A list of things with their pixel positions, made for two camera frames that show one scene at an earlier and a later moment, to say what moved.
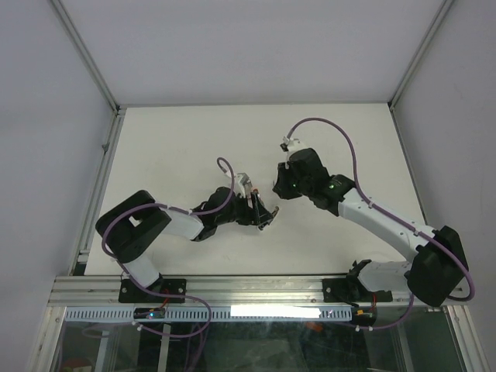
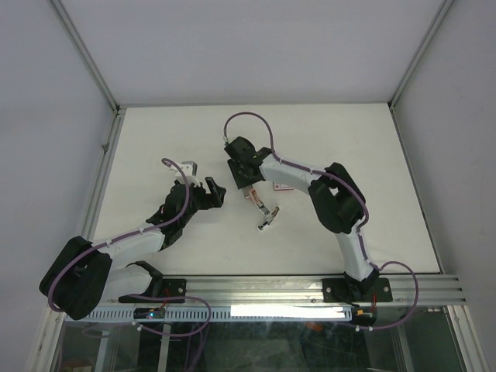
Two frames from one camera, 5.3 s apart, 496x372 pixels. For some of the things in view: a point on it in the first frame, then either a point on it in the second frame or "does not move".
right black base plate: x=352 y=291 does not move
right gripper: x=280 y=187 to x=240 y=182
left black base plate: x=130 y=292 does not move
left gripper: x=256 y=214 to x=218 y=191
